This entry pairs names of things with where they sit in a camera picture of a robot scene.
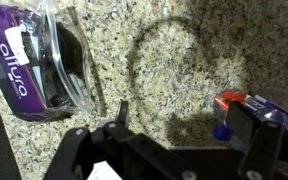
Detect clear zip bag purple package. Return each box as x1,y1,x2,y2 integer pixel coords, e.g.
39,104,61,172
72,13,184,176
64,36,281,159
0,0,95,123

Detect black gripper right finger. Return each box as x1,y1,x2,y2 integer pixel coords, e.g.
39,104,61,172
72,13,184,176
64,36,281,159
183,100,288,180

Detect water bottle red blue label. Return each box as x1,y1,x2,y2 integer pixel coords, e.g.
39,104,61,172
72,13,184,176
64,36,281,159
212,89,288,153

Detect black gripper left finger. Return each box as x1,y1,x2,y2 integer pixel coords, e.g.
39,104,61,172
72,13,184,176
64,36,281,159
43,99,185,180

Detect black round item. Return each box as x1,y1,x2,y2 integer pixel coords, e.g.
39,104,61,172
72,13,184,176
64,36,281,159
53,21,85,76

